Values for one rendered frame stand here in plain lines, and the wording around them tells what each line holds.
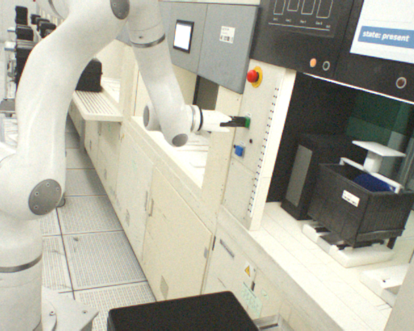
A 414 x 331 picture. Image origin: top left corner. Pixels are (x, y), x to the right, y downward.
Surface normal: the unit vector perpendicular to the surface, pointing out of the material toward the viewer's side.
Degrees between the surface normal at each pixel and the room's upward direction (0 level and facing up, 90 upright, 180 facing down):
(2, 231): 29
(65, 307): 0
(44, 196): 83
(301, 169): 90
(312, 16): 90
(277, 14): 90
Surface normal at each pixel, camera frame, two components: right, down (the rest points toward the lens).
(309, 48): -0.90, 0.00
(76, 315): 0.16, -0.93
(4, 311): 0.17, 0.36
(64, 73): 0.67, 0.26
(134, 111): 0.41, 0.37
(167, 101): 0.14, 0.03
